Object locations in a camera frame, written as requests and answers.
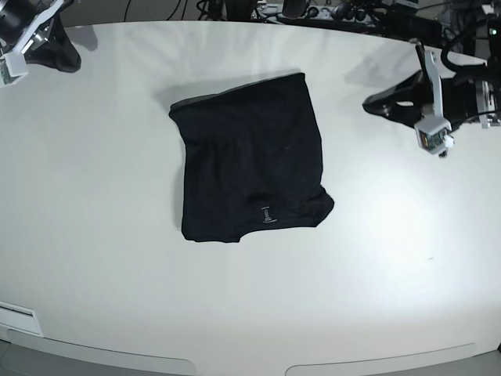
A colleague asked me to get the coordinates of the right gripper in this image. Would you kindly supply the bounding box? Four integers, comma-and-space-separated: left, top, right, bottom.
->
7, 0, 81, 73

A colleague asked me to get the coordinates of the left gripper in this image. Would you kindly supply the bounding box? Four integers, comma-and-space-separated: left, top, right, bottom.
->
362, 38, 500, 129

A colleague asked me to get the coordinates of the black T-shirt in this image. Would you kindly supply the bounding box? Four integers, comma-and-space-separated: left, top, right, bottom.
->
169, 73, 334, 243

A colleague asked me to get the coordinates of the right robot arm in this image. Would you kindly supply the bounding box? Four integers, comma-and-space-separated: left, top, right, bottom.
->
1, 1, 81, 85

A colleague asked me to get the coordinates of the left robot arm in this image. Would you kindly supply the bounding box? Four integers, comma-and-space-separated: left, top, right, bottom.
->
362, 1, 500, 132

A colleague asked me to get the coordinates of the white label plate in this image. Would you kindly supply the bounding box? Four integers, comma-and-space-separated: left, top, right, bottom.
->
0, 302, 43, 337

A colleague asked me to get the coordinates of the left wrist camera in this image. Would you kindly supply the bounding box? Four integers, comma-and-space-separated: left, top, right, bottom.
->
414, 116, 455, 158

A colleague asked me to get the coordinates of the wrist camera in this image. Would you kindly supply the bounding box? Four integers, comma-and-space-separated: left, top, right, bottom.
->
1, 52, 28, 87
414, 116, 455, 158

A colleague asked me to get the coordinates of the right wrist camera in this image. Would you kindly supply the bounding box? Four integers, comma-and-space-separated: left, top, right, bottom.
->
1, 52, 28, 87

